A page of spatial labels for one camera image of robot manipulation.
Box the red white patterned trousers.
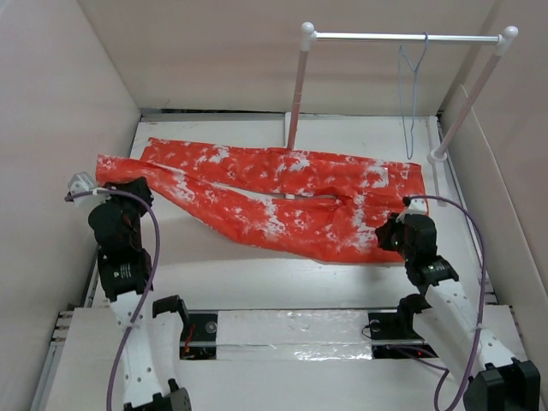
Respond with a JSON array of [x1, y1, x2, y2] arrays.
[[95, 138, 425, 264]]

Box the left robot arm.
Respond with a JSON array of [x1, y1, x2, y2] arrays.
[[88, 177, 192, 410]]

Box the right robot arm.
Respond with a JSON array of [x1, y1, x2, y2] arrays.
[[375, 213, 540, 410]]

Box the white clothes rack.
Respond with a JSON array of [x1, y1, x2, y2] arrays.
[[284, 22, 519, 200]]

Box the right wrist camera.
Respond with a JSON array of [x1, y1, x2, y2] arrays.
[[396, 197, 428, 223]]

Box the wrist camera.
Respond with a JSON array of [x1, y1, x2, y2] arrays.
[[396, 197, 428, 223], [67, 172, 97, 202]]

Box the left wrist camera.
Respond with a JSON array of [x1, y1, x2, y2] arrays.
[[67, 172, 97, 202]]

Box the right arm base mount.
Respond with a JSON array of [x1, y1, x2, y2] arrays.
[[361, 295, 438, 360]]

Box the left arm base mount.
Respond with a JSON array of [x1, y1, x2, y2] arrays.
[[152, 295, 218, 360]]

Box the blue wire hanger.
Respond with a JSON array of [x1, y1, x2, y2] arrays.
[[397, 32, 430, 161]]

